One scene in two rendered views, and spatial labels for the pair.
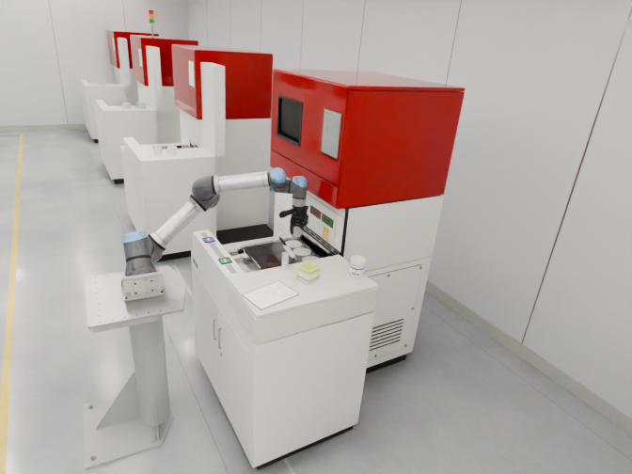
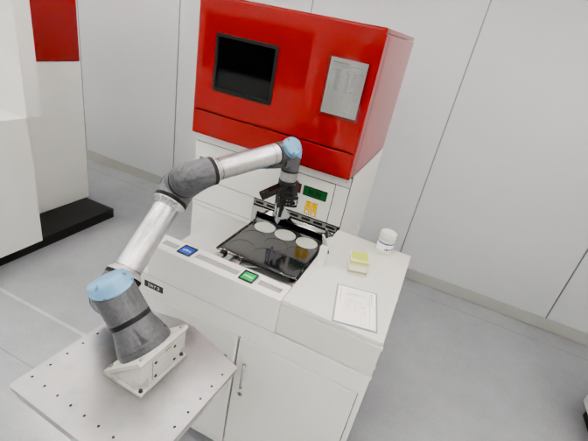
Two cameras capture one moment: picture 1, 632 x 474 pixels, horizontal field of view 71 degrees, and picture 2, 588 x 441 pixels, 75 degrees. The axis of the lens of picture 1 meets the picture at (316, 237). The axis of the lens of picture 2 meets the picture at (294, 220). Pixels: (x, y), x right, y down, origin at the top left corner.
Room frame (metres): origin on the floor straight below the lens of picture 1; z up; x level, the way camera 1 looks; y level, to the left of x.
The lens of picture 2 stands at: (1.01, 1.06, 1.77)
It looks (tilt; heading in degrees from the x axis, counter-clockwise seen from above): 27 degrees down; 320
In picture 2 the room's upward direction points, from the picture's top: 12 degrees clockwise
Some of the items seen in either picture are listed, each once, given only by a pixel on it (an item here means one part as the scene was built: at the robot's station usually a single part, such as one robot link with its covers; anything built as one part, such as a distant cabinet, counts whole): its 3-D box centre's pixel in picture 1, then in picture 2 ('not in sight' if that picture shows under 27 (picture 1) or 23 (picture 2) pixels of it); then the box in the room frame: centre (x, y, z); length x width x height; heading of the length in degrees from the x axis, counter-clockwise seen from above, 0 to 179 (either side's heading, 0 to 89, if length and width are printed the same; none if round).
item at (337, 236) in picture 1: (305, 216); (264, 191); (2.46, 0.07, 1.02); 0.82 x 0.03 x 0.40; 32
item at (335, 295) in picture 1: (302, 293); (352, 290); (1.80, 0.04, 0.89); 0.62 x 0.35 x 0.14; 122
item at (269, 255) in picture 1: (284, 255); (275, 244); (2.18, 0.16, 0.90); 0.34 x 0.34 x 0.01; 32
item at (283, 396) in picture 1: (270, 340); (264, 347); (2.06, 0.21, 0.41); 0.97 x 0.64 x 0.82; 32
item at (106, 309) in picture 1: (138, 303); (139, 385); (1.82, 0.84, 0.75); 0.45 x 0.44 x 0.13; 118
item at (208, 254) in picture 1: (216, 262); (216, 280); (2.04, 0.50, 0.89); 0.55 x 0.09 x 0.14; 32
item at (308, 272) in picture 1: (308, 272); (358, 262); (1.83, 0.02, 1.00); 0.07 x 0.07 x 0.07; 50
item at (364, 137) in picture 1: (357, 131); (307, 82); (2.63, -0.19, 1.52); 0.81 x 0.75 x 0.59; 32
